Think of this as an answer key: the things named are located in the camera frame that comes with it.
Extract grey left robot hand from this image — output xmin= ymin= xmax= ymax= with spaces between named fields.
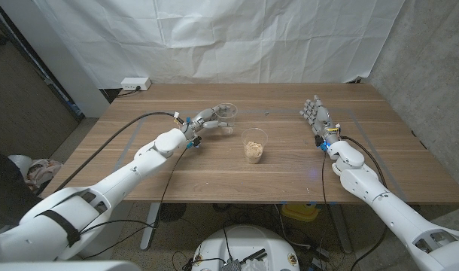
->
xmin=180 ymin=107 xmax=230 ymax=142

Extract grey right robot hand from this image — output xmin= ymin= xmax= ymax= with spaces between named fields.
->
xmin=299 ymin=94 xmax=342 ymax=146

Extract clear plastic cup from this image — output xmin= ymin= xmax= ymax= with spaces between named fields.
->
xmin=213 ymin=102 xmax=239 ymax=136
xmin=241 ymin=127 xmax=269 ymax=165

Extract brown sugar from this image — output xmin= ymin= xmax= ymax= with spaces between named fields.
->
xmin=244 ymin=141 xmax=265 ymax=164

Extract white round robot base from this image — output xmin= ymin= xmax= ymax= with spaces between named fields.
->
xmin=191 ymin=224 xmax=301 ymax=271

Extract white power strip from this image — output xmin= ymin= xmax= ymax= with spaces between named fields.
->
xmin=120 ymin=77 xmax=153 ymax=92

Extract white creased backdrop sheet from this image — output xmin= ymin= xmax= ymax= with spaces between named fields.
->
xmin=33 ymin=0 xmax=406 ymax=90

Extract yellow container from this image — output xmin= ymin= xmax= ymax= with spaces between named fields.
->
xmin=281 ymin=202 xmax=321 ymax=223

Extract black round floor object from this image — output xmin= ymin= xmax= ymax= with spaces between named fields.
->
xmin=157 ymin=202 xmax=187 ymax=223

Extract grey table leg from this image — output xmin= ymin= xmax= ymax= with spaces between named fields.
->
xmin=329 ymin=205 xmax=353 ymax=255

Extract white table leg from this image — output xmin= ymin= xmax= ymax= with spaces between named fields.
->
xmin=140 ymin=202 xmax=161 ymax=251

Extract black bar on base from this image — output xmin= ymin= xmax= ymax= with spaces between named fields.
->
xmin=239 ymin=248 xmax=269 ymax=264

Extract grey mesh box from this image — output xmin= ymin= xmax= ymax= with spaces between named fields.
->
xmin=220 ymin=258 xmax=242 ymax=271

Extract white square pillar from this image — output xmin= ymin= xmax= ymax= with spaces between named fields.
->
xmin=0 ymin=0 xmax=110 ymax=118

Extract patterned cloth bag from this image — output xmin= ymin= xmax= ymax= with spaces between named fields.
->
xmin=24 ymin=158 xmax=63 ymax=193

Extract white round bucket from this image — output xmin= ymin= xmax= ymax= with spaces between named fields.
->
xmin=7 ymin=154 xmax=33 ymax=178

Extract white robot torso edge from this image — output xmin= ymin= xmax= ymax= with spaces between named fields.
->
xmin=0 ymin=259 xmax=142 ymax=271

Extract person's dark trouser leg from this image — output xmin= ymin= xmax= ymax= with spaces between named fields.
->
xmin=0 ymin=142 xmax=42 ymax=227

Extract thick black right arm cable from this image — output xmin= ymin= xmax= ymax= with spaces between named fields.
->
xmin=339 ymin=135 xmax=388 ymax=271

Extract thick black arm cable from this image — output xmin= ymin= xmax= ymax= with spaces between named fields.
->
xmin=54 ymin=111 xmax=185 ymax=193
xmin=339 ymin=135 xmax=388 ymax=271

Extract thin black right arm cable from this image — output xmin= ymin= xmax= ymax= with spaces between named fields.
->
xmin=321 ymin=149 xmax=347 ymax=257

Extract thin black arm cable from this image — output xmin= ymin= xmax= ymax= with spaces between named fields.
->
xmin=78 ymin=145 xmax=191 ymax=261
xmin=321 ymin=149 xmax=347 ymax=257

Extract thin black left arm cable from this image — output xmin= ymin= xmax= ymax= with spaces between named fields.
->
xmin=78 ymin=145 xmax=191 ymax=261

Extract black power strip cord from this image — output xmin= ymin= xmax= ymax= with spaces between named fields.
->
xmin=116 ymin=85 xmax=142 ymax=98

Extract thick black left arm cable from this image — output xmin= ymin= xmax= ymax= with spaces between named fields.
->
xmin=54 ymin=111 xmax=185 ymax=193

